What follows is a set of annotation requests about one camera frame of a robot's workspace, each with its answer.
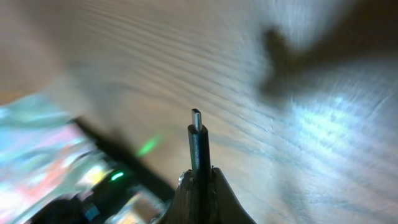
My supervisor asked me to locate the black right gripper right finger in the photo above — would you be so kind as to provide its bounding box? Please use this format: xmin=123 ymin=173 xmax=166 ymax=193
xmin=212 ymin=167 xmax=256 ymax=224

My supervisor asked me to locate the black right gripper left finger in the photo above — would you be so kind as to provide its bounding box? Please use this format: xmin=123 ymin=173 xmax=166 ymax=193
xmin=158 ymin=170 xmax=198 ymax=224

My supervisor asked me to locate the black charging cable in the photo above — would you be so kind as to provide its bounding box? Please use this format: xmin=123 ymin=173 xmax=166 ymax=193
xmin=187 ymin=108 xmax=213 ymax=224

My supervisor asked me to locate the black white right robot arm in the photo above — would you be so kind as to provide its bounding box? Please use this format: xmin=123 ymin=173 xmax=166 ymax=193
xmin=20 ymin=110 xmax=252 ymax=224

